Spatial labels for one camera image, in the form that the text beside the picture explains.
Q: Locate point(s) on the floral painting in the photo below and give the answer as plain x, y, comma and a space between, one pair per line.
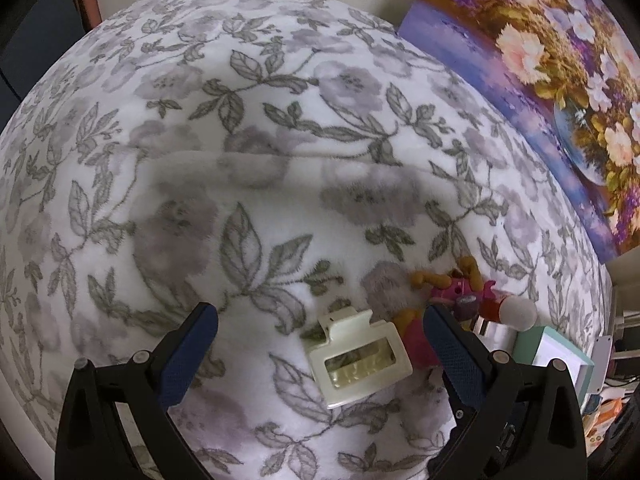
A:
525, 35

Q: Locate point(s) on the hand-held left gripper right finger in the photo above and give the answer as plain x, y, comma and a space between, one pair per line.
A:
455, 355

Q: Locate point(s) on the teal box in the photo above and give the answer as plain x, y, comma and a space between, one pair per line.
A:
525, 345

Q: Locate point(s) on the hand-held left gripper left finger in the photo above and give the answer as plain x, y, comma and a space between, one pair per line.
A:
190, 355

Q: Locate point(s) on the white plastic case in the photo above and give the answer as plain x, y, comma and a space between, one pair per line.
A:
495, 332

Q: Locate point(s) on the pink doll toy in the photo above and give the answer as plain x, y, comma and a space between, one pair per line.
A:
417, 340

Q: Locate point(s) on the red bottle with white cap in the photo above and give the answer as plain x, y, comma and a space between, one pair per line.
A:
520, 312

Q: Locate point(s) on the white plastic bracket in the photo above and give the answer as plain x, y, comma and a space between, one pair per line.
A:
601, 360

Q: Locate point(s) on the floral printed blanket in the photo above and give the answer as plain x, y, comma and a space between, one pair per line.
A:
200, 185

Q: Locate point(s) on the orange cardboard box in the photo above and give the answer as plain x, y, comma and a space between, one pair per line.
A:
602, 420

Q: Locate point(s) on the dark cabinet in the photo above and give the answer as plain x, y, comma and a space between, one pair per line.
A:
45, 20

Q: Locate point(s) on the cream hair claw clip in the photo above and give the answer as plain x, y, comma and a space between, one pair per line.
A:
320, 375

